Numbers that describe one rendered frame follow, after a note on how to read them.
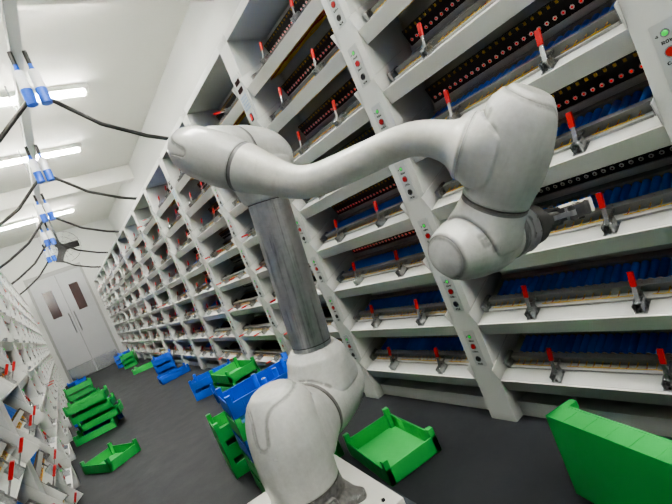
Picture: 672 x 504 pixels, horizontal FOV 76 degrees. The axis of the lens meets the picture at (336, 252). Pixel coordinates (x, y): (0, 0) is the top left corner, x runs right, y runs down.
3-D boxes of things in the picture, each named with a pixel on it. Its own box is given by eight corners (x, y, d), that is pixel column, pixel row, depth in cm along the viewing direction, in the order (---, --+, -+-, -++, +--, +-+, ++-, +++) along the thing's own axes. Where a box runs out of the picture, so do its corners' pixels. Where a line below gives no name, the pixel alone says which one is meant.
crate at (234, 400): (234, 420, 142) (224, 398, 141) (222, 408, 160) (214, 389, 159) (310, 375, 155) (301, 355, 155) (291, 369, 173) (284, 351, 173)
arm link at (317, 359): (292, 447, 104) (329, 400, 123) (351, 446, 97) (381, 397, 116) (193, 137, 97) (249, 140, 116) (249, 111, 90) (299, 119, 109)
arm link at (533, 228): (534, 256, 69) (553, 247, 73) (517, 202, 69) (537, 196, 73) (488, 264, 77) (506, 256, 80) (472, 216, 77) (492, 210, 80)
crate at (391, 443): (442, 449, 135) (432, 426, 135) (392, 487, 127) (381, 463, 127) (393, 425, 163) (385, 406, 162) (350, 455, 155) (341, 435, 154)
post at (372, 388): (378, 398, 191) (223, 33, 182) (366, 396, 199) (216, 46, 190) (407, 376, 202) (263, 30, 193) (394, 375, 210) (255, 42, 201)
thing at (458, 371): (483, 387, 141) (459, 360, 138) (372, 376, 191) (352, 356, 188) (504, 339, 151) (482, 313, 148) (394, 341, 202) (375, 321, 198)
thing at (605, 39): (639, 48, 80) (603, -17, 76) (415, 163, 130) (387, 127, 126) (657, 6, 90) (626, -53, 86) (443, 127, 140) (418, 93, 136)
